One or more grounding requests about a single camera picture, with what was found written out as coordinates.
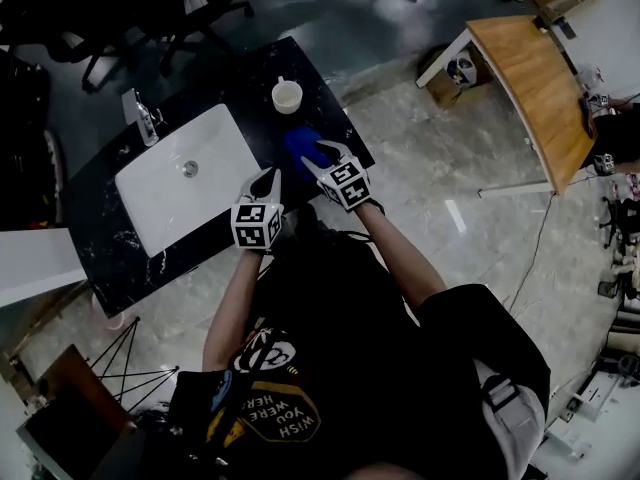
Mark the black printed t-shirt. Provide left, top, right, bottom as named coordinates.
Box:
left=169, top=202, right=552, bottom=480

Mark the white printed bag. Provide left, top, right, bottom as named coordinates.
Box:
left=446, top=50, right=477, bottom=87

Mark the black wire-leg stand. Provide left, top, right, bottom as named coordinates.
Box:
left=88, top=315, right=180, bottom=415

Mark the grey shoulder strap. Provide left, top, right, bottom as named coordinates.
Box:
left=473, top=357, right=547, bottom=480

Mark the white sink basin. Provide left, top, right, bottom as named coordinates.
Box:
left=114, top=102, right=262, bottom=259

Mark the blue cloth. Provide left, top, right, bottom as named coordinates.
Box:
left=283, top=126, right=342, bottom=180

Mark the black floor cable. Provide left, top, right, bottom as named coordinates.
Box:
left=506, top=192, right=558, bottom=315

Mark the curved wooden desk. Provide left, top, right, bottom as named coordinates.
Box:
left=414, top=15, right=600, bottom=199

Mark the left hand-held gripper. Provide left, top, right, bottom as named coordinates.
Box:
left=230, top=167, right=285, bottom=252

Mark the white panel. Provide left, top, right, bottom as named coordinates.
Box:
left=0, top=227, right=89, bottom=310

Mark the chrome faucet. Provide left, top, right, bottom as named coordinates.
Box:
left=121, top=87, right=162, bottom=147

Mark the person's left forearm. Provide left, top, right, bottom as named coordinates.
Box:
left=202, top=245, right=267, bottom=372

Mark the brown wooden board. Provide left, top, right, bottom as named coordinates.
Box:
left=17, top=343, right=137, bottom=472

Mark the person's right forearm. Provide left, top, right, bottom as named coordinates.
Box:
left=357, top=200, right=447, bottom=315

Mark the black mesh office chair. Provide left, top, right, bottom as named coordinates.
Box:
left=82, top=0, right=256, bottom=94
left=0, top=0, right=101, bottom=65

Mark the white cup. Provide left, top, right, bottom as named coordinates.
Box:
left=271, top=75, right=305, bottom=115

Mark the white box device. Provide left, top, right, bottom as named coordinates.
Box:
left=564, top=362, right=619, bottom=424

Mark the brown cardboard box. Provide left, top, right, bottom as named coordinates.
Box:
left=422, top=42, right=496, bottom=110

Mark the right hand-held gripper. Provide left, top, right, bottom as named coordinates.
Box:
left=300, top=139, right=373, bottom=213

